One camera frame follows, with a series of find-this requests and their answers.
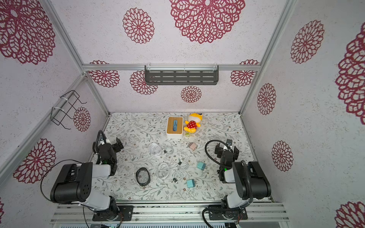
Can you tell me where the yellow plush toy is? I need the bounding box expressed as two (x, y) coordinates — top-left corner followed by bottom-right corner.
(183, 113), (203, 134)

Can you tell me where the teal charger cube upper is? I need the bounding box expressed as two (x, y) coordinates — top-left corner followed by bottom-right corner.
(197, 161), (206, 171)

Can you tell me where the white wooden-top tissue box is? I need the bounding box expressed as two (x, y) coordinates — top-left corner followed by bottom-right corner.
(166, 116), (183, 140)

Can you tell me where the grey wall shelf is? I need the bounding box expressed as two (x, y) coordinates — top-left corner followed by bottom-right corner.
(144, 65), (219, 86)

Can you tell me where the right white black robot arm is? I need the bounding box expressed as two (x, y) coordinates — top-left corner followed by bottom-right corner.
(202, 139), (271, 228)

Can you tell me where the clear oval zip pouch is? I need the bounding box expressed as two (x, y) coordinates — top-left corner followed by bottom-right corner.
(149, 142), (163, 156)

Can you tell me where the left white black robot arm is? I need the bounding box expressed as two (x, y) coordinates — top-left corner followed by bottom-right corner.
(40, 130), (124, 221)

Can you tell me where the teal charger cube lower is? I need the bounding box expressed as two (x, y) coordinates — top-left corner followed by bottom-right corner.
(186, 179), (195, 188)

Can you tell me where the teal charger cube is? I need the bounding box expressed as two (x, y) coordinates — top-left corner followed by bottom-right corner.
(186, 179), (195, 188)
(197, 161), (206, 171)

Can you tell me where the black wire wall rack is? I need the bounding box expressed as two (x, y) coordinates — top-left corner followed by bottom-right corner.
(49, 90), (86, 130)

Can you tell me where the pink charger cube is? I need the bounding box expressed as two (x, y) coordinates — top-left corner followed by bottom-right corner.
(188, 142), (198, 151)

